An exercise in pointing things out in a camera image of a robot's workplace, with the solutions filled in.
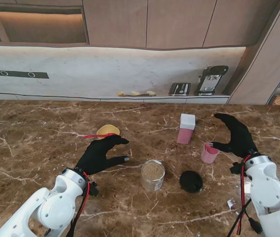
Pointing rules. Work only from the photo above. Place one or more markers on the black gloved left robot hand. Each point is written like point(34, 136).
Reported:
point(95, 158)

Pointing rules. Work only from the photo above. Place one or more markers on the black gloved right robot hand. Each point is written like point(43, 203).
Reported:
point(241, 140)

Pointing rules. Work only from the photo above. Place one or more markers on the red plastic measuring spoon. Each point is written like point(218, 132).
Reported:
point(90, 136)

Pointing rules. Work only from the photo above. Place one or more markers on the pink plastic measuring cup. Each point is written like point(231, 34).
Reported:
point(209, 155)

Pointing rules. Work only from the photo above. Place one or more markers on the clear grain jar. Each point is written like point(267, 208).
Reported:
point(152, 177)

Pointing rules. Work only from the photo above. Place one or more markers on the black round jar lid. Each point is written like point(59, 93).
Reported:
point(190, 182)

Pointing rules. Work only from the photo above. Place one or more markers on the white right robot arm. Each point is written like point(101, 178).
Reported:
point(270, 192)

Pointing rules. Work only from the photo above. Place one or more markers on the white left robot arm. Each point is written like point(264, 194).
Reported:
point(46, 209)

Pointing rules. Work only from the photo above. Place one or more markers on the pink container with white lid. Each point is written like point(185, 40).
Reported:
point(186, 123)

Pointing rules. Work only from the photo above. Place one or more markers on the yellow plastic bowl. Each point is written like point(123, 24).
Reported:
point(108, 129)

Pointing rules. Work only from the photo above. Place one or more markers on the beige patterned box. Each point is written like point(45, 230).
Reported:
point(278, 100)

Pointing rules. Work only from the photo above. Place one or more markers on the tall beige cabinet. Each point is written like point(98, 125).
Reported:
point(260, 74)

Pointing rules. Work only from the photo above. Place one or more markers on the black espresso machine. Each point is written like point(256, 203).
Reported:
point(209, 79)

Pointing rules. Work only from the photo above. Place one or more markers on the dark wooden serving board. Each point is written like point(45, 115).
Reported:
point(142, 94)

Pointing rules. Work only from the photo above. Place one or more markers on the black toaster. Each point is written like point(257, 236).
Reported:
point(179, 89)

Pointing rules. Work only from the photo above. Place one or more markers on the white back counter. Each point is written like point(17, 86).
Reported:
point(167, 100)

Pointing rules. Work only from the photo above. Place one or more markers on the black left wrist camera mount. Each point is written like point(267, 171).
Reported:
point(94, 189)

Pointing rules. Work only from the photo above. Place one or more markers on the black wall control strip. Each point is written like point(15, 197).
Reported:
point(14, 74)

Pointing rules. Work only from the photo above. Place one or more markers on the beige wall cabinet door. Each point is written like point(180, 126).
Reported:
point(241, 19)
point(115, 22)
point(179, 22)

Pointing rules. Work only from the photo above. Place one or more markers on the lit open wall shelf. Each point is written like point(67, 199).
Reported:
point(39, 27)

